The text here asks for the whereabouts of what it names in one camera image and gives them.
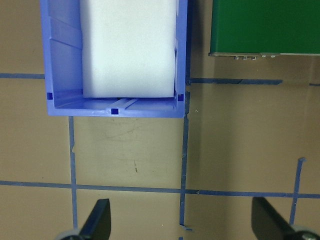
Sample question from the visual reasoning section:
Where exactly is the blue plastic storage bin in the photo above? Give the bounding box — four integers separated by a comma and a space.
39, 0, 189, 118

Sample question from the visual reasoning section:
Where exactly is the white foam pad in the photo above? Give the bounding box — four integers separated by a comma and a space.
79, 0, 179, 99

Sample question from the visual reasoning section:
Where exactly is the green belt conveyor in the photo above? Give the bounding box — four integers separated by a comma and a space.
208, 0, 320, 62

